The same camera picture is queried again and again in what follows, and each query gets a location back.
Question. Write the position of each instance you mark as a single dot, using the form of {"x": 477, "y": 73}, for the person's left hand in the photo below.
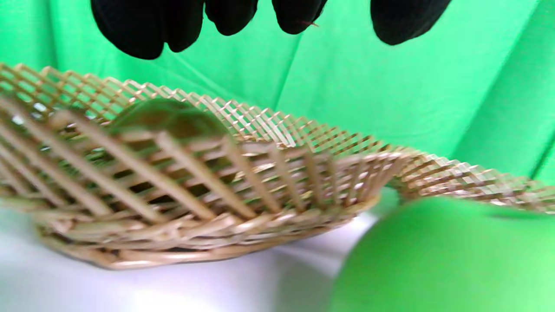
{"x": 143, "y": 26}

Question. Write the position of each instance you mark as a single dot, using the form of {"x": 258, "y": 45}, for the oval wicker basket container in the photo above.
{"x": 195, "y": 234}

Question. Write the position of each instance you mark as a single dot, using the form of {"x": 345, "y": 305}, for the brown kiwi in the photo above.
{"x": 164, "y": 117}

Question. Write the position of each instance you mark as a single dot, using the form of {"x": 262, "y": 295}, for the green backdrop cloth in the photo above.
{"x": 390, "y": 95}

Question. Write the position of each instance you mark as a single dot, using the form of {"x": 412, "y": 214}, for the round wicker basket container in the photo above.
{"x": 468, "y": 182}

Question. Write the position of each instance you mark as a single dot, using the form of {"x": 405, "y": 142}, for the green apple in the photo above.
{"x": 455, "y": 260}

